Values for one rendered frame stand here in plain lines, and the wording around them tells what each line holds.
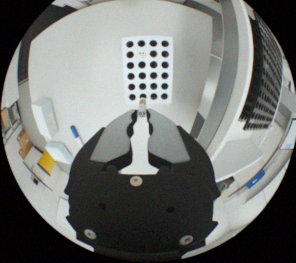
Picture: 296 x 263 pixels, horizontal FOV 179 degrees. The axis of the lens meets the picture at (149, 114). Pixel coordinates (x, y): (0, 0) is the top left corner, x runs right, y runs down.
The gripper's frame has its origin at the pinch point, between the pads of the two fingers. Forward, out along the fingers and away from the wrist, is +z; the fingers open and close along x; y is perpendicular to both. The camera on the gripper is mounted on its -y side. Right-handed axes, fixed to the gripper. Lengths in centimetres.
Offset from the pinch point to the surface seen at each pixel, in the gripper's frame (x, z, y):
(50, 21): -53, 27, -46
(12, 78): -54, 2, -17
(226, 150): 18.0, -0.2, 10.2
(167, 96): 4.4, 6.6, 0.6
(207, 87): 65, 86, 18
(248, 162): 23.9, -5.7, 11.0
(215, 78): 75, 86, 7
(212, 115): 11.1, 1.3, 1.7
